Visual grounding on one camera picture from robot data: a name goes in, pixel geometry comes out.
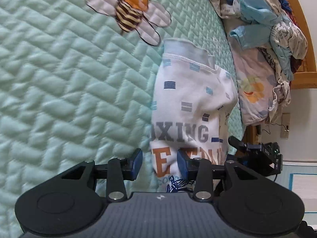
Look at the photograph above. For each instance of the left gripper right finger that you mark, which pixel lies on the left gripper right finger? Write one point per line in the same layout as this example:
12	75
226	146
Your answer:
200	171

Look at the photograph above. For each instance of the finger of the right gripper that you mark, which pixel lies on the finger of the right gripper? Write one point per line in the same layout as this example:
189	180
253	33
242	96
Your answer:
237	144

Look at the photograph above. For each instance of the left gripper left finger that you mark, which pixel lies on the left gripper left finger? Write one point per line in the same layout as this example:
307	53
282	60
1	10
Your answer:
121	169

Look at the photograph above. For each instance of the white letter-print shirt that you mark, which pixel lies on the white letter-print shirt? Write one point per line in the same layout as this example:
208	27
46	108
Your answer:
192	101

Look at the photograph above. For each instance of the floral pillow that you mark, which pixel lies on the floral pillow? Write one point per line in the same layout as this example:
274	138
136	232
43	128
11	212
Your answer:
255	78

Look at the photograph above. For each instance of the wooden headboard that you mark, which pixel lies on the wooden headboard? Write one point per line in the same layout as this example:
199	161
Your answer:
301	47

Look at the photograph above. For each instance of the green quilted bee bedspread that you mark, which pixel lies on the green quilted bee bedspread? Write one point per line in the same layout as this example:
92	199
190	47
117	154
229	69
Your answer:
73	88

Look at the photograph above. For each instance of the white patterned garment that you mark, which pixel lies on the white patterned garment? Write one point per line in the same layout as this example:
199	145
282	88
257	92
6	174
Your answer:
281	92

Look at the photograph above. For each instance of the light blue garment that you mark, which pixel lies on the light blue garment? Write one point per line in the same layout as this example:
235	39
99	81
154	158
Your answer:
265	27

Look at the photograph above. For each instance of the wall power outlet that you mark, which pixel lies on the wall power outlet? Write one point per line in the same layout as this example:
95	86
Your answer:
285	125

